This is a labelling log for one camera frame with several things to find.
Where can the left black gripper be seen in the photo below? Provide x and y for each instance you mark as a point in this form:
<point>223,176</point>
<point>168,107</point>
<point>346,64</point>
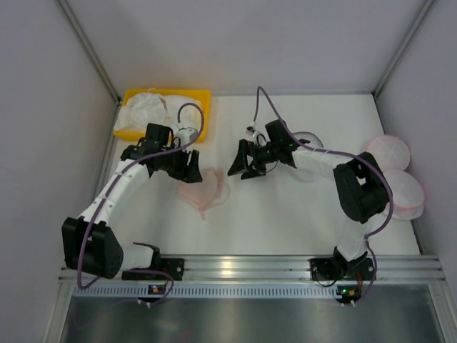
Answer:
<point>184,164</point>

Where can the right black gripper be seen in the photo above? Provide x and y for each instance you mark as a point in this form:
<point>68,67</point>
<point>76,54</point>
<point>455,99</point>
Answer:
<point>250,159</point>

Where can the pink bra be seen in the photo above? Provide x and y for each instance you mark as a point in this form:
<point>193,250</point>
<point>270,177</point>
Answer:
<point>212,192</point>

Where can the clear mesh laundry bag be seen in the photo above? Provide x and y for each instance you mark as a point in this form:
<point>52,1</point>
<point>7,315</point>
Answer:
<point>303,175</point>

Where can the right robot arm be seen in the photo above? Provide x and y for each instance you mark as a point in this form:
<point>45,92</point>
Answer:
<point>360,185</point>

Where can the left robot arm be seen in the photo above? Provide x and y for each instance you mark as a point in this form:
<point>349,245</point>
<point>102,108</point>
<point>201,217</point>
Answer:
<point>90,241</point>

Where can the white bra in bin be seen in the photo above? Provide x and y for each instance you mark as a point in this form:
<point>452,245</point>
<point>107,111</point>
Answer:
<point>141,109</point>
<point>185,111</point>

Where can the upper pink-trimmed laundry bag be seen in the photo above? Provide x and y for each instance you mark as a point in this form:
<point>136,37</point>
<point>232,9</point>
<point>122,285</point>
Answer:
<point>390,152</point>

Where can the pink-trimmed laundry bag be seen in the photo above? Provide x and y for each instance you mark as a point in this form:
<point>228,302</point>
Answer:
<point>408,195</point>
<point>390,152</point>

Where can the lower pink-trimmed laundry bag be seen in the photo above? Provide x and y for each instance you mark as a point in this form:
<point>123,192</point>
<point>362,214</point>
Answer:
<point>408,195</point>

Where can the yellow plastic bin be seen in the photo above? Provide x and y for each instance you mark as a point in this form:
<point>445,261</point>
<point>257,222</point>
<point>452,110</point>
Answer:
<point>200,94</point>

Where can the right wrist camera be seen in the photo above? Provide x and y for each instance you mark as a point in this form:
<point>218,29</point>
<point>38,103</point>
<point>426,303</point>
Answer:
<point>252,131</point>

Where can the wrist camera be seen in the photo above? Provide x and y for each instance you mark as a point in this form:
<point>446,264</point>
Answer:
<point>186,134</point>
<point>252,131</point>

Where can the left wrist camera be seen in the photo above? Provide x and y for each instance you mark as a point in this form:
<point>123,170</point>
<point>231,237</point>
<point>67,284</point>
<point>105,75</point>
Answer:
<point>186,134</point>

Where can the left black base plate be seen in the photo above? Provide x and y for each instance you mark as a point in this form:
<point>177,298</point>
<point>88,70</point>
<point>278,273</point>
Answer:
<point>161,269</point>

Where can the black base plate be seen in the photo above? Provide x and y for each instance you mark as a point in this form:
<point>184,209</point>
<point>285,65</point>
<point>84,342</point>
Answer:
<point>331,269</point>
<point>161,269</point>

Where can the slotted white cable duct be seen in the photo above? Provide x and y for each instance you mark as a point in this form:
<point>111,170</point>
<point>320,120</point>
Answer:
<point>225,291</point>

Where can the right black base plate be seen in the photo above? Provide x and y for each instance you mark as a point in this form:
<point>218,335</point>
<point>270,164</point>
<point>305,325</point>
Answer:
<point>331,269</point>

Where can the left aluminium frame post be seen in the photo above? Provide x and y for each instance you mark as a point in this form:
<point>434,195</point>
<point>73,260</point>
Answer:
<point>87,47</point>

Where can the aluminium frame post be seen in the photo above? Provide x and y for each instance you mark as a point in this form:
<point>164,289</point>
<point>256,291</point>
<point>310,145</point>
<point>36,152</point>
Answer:
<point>87,47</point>
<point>406,40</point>

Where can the aluminium front rail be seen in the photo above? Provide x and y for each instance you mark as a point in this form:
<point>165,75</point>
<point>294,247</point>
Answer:
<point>406,269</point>

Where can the right aluminium frame post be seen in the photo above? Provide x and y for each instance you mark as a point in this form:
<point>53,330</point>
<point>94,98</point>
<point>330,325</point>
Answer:
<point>406,40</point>

